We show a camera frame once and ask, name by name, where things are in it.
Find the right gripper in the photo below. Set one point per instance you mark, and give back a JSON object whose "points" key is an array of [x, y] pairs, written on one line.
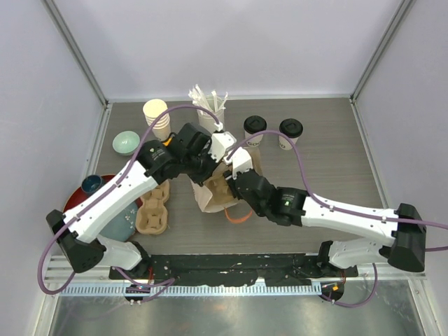
{"points": [[229, 175]]}

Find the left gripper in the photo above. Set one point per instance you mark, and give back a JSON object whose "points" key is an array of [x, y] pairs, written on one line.
{"points": [[201, 179]]}

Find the brown paper bag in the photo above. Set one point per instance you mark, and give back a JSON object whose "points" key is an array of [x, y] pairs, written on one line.
{"points": [[203, 195]]}

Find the black lid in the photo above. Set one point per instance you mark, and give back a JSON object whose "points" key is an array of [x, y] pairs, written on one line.
{"points": [[291, 127], [254, 124]]}

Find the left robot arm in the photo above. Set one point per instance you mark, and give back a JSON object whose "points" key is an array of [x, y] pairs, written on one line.
{"points": [[192, 151]]}

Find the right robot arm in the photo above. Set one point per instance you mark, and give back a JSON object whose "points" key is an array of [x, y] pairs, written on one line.
{"points": [[394, 236]]}

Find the orange bowl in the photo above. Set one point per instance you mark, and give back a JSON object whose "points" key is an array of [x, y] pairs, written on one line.
{"points": [[167, 141]]}

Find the white straw holder cup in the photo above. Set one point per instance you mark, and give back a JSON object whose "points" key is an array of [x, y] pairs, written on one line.
{"points": [[210, 117]]}

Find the stack of paper cups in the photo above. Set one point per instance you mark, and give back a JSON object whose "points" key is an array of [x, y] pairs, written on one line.
{"points": [[152, 110]]}

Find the pale green bowl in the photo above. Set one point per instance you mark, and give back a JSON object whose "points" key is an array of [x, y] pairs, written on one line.
{"points": [[125, 143]]}

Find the blue-grey plate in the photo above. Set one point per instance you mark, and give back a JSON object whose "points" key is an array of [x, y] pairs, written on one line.
{"points": [[122, 226]]}

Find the dark blue mug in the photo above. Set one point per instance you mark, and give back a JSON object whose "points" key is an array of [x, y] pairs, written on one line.
{"points": [[91, 184]]}

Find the red round tray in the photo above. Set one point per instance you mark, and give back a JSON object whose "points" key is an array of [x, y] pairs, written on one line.
{"points": [[78, 196]]}

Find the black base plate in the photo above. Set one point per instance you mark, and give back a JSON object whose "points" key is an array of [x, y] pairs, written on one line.
{"points": [[278, 269]]}

